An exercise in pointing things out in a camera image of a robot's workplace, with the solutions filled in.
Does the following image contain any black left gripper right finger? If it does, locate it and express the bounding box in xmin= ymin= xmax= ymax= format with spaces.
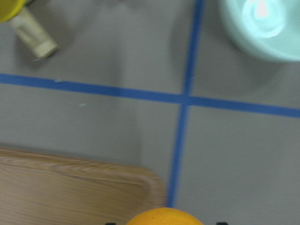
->
xmin=216 ymin=222 xmax=228 ymax=225

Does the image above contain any orange fruit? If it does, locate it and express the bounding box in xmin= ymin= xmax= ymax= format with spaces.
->
xmin=127 ymin=207 xmax=203 ymax=225

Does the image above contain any wooden grain tray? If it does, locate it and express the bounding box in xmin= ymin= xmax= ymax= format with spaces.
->
xmin=0 ymin=149 xmax=166 ymax=225

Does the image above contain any mint green bowl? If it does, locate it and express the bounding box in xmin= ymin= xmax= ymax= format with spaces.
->
xmin=218 ymin=0 xmax=300 ymax=62

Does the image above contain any wooden cup drying rack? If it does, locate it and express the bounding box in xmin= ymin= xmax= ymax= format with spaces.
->
xmin=8 ymin=0 xmax=59 ymax=59

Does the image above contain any yellow mug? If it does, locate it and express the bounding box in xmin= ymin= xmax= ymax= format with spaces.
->
xmin=0 ymin=0 xmax=25 ymax=23

